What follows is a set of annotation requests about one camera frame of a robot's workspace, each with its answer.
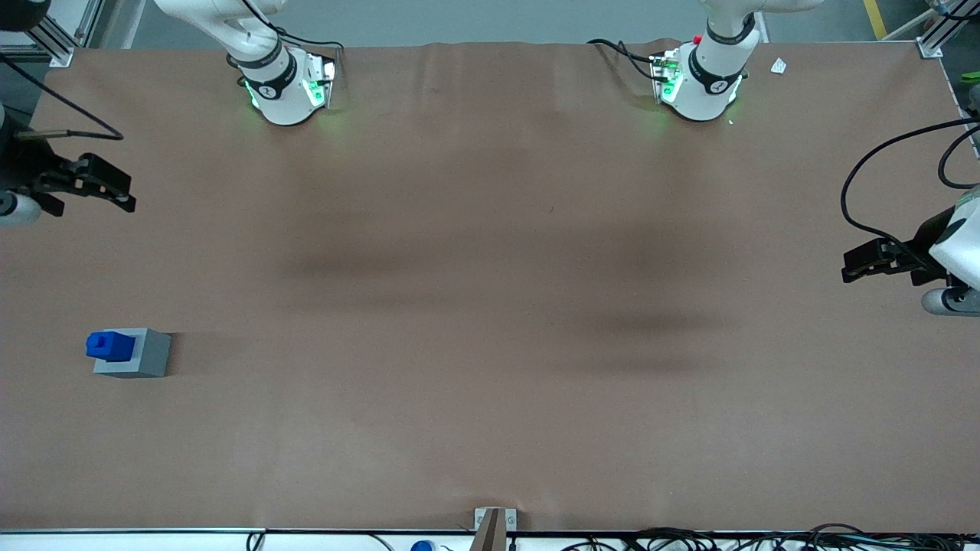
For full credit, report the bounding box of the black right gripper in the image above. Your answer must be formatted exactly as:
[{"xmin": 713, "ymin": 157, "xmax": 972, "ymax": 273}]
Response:
[{"xmin": 0, "ymin": 132, "xmax": 138, "ymax": 219}]

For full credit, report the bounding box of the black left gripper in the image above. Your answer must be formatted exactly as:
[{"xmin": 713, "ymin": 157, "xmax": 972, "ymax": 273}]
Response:
[{"xmin": 841, "ymin": 207, "xmax": 958, "ymax": 288}]

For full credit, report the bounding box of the blue plastic part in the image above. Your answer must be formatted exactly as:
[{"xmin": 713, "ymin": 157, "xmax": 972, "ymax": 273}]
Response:
[{"xmin": 85, "ymin": 331, "xmax": 138, "ymax": 364}]

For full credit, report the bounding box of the gray square base block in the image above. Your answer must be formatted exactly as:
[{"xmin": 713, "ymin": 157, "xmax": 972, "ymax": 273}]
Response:
[{"xmin": 93, "ymin": 328, "xmax": 172, "ymax": 380}]

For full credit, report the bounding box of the brown table cover sheet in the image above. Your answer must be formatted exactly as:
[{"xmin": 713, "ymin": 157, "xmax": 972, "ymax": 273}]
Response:
[{"xmin": 0, "ymin": 40, "xmax": 980, "ymax": 533}]

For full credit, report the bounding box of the long black wrist cable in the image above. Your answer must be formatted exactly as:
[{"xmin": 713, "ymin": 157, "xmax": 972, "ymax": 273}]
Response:
[{"xmin": 840, "ymin": 118, "xmax": 980, "ymax": 259}]

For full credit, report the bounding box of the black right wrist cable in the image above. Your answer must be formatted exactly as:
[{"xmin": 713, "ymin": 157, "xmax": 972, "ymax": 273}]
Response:
[{"xmin": 0, "ymin": 54, "xmax": 125, "ymax": 142}]

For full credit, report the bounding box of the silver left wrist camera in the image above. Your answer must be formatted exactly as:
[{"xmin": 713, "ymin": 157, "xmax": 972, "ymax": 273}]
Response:
[{"xmin": 921, "ymin": 285, "xmax": 980, "ymax": 318}]

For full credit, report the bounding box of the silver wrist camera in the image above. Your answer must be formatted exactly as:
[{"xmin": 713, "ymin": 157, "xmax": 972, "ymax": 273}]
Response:
[
  {"xmin": 921, "ymin": 285, "xmax": 980, "ymax": 318},
  {"xmin": 0, "ymin": 191, "xmax": 41, "ymax": 227}
]

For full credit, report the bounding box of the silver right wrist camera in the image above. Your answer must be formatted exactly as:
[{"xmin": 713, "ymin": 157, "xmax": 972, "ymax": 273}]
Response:
[{"xmin": 0, "ymin": 191, "xmax": 41, "ymax": 227}]

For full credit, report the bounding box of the short black looped cable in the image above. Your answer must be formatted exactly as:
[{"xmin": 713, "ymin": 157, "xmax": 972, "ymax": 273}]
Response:
[{"xmin": 937, "ymin": 125, "xmax": 980, "ymax": 191}]

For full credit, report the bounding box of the aluminium frame profile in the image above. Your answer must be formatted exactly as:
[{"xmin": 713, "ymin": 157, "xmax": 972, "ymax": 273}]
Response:
[
  {"xmin": 0, "ymin": 0, "xmax": 106, "ymax": 69},
  {"xmin": 916, "ymin": 0, "xmax": 980, "ymax": 60}
]

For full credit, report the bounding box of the black right base cable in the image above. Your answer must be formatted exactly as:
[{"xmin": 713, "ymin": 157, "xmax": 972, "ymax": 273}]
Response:
[{"xmin": 269, "ymin": 29, "xmax": 348, "ymax": 54}]

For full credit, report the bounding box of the black base cable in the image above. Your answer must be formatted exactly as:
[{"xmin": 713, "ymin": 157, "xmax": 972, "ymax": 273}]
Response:
[
  {"xmin": 269, "ymin": 29, "xmax": 348, "ymax": 54},
  {"xmin": 586, "ymin": 37, "xmax": 662, "ymax": 82}
]

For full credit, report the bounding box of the black left base cable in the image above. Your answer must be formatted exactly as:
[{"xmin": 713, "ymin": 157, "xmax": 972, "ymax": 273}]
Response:
[{"xmin": 586, "ymin": 37, "xmax": 662, "ymax": 82}]

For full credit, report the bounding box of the tangled black cable bundle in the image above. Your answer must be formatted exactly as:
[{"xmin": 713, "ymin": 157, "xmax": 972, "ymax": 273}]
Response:
[{"xmin": 561, "ymin": 523, "xmax": 980, "ymax": 551}]

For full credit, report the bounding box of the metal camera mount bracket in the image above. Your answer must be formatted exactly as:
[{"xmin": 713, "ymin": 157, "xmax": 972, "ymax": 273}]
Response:
[{"xmin": 469, "ymin": 507, "xmax": 518, "ymax": 551}]

